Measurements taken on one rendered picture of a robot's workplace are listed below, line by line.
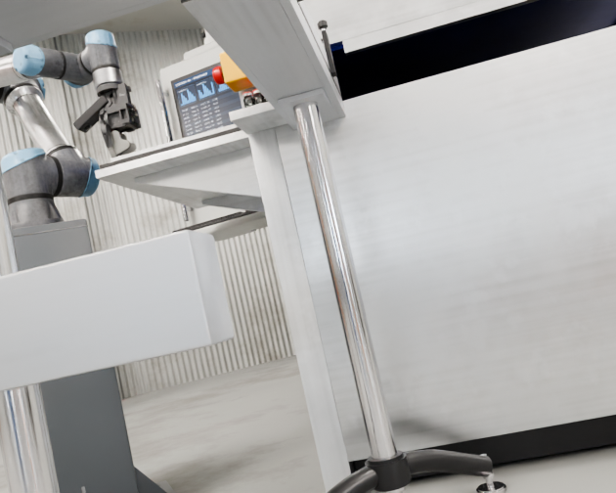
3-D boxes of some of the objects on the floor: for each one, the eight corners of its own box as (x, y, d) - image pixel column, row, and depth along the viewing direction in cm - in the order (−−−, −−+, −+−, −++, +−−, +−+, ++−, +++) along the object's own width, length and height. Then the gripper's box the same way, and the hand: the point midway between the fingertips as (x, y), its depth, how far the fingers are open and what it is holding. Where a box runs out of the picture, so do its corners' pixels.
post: (360, 493, 144) (177, -327, 162) (357, 503, 138) (168, -349, 156) (332, 498, 145) (154, -317, 163) (329, 508, 139) (144, -339, 157)
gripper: (118, 78, 162) (135, 157, 160) (135, 88, 171) (150, 163, 169) (89, 87, 163) (104, 165, 161) (106, 97, 172) (120, 171, 170)
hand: (116, 162), depth 165 cm, fingers closed
